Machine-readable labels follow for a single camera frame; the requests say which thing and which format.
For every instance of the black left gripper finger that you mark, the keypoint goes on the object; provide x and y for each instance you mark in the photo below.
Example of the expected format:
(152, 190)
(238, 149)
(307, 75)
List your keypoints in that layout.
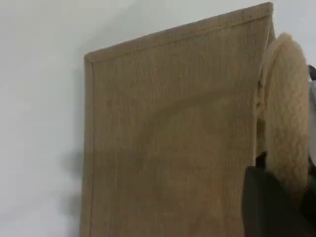
(312, 103)
(274, 205)

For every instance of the brown jute tote bag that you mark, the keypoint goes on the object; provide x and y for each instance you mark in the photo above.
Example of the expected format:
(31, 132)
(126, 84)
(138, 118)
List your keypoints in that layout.
(172, 128)

